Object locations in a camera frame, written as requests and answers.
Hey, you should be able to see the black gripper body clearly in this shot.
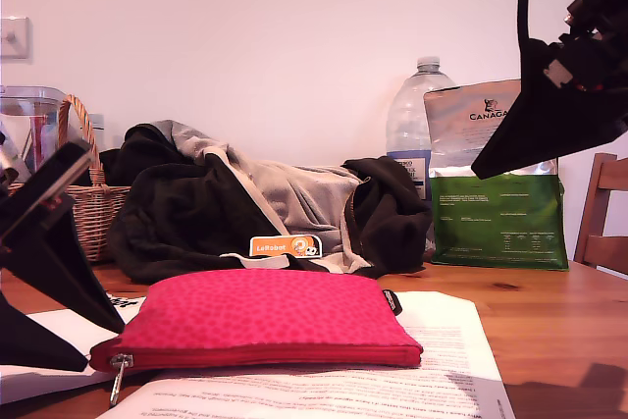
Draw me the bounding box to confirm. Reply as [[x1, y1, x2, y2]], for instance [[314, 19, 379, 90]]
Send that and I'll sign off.
[[0, 141, 97, 243]]

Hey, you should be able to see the pink fabric zip pouch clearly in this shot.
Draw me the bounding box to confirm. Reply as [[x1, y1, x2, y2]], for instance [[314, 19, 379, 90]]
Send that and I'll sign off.
[[88, 269, 424, 406]]

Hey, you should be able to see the green silver pet food bag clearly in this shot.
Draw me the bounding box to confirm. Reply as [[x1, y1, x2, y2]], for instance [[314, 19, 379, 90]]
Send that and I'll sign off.
[[422, 78, 570, 272]]

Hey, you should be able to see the blank white paper sheet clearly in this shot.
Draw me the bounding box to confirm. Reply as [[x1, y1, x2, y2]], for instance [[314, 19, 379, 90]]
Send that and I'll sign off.
[[0, 296, 148, 406]]

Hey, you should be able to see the clear plastic jug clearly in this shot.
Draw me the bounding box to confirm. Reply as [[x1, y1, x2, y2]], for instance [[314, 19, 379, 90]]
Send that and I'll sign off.
[[0, 85, 70, 180]]

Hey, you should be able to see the black lettered LeRobot sticker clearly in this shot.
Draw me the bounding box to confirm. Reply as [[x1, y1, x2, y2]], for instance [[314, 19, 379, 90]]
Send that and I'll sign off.
[[104, 292, 141, 311]]

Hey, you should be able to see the wooden chair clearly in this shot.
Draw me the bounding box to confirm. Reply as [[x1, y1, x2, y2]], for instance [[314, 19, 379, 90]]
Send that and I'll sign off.
[[572, 152, 628, 279]]

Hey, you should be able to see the dark brown grey jacket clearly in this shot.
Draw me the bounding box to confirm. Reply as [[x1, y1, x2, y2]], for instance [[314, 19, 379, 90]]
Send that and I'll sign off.
[[106, 119, 434, 287]]

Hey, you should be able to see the large clear water bottle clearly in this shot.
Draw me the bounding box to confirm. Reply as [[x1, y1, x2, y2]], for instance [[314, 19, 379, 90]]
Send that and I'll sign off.
[[385, 55, 458, 256]]

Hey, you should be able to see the orange LeRobot badge sticker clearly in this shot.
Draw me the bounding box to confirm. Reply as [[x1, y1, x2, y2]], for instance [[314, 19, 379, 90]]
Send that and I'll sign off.
[[248, 234, 323, 259]]

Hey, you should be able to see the printed white paper sheet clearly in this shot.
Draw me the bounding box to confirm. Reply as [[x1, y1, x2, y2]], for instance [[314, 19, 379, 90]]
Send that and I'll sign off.
[[95, 289, 517, 419]]

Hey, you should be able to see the wicker basket with handle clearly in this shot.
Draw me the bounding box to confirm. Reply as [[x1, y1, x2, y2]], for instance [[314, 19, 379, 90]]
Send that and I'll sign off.
[[7, 93, 132, 263]]

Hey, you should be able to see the white wall switch plate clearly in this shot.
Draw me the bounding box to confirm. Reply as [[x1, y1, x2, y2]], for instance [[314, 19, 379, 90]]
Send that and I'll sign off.
[[0, 16, 31, 60]]

